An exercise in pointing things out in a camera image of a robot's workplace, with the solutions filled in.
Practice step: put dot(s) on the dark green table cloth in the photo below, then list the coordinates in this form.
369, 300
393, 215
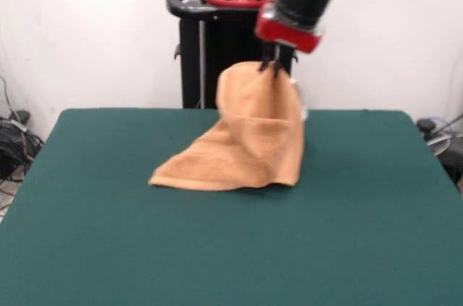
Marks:
108, 248

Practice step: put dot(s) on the black floor equipment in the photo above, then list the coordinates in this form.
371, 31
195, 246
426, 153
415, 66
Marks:
454, 165

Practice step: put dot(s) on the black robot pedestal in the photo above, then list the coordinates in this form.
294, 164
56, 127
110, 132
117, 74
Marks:
191, 49

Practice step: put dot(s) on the tan terry towel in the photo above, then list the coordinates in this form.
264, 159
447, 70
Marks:
253, 139

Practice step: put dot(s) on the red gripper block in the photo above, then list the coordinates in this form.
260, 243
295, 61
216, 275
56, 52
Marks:
285, 34

